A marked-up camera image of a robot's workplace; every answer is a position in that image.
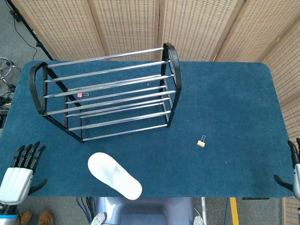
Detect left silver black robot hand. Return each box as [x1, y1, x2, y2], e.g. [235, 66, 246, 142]
[0, 141, 48, 205]

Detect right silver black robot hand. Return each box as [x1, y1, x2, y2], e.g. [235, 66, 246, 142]
[273, 137, 300, 202]

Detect white slipper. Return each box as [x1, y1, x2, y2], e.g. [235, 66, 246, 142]
[88, 152, 143, 201]

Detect brown leather shoe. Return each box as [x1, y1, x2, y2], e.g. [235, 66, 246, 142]
[15, 210, 33, 225]
[37, 210, 54, 225]

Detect black chrome shoe rack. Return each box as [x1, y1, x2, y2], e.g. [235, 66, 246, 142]
[29, 42, 182, 143]

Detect yellow floor tape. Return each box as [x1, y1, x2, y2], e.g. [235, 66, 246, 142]
[229, 197, 240, 225]

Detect silver metal pole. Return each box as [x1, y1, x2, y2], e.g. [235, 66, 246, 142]
[200, 197, 208, 225]

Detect blue carpet table cover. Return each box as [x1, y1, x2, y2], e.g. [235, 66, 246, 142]
[0, 60, 293, 198]

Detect yellow binder clip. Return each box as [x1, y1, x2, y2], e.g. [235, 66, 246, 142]
[196, 135, 207, 149]

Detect chrome stool base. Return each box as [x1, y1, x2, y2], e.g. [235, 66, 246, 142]
[0, 57, 22, 85]

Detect lavender robot torso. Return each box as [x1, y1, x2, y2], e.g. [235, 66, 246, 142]
[95, 196, 195, 225]

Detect wicker folding screen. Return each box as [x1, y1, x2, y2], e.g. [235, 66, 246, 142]
[10, 0, 300, 225]

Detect blue cable bundle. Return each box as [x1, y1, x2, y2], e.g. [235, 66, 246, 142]
[76, 196, 96, 223]

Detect black floor cables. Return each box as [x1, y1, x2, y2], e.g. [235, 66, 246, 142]
[0, 84, 17, 115]

